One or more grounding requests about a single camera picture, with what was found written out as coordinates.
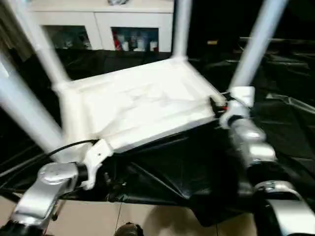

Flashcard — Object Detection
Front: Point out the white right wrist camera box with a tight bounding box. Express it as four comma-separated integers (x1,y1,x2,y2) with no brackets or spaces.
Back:
219,86,256,130

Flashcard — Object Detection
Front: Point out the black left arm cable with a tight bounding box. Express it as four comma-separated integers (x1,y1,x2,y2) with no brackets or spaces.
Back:
0,139,100,188

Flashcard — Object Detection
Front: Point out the white plastic table top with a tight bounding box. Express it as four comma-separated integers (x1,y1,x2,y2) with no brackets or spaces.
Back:
52,56,221,164

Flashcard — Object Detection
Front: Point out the grey metal rack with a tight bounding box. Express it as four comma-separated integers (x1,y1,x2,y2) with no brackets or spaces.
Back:
0,0,31,57

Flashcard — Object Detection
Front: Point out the white plastic table leg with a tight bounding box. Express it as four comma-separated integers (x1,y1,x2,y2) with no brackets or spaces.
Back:
0,51,68,164
7,0,71,91
171,0,194,61
228,0,289,95

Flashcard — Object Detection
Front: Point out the black robot left foot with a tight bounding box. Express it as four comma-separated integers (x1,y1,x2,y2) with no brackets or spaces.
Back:
114,222,145,236

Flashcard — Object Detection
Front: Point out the dark grey bar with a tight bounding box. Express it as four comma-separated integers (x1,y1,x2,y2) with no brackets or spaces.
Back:
238,36,315,47

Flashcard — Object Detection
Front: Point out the white glass-door cabinet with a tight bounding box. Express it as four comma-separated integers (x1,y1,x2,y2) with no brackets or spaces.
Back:
26,0,176,53

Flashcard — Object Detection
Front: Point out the black mat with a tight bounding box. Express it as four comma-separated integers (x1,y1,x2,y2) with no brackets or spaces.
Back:
0,42,315,228

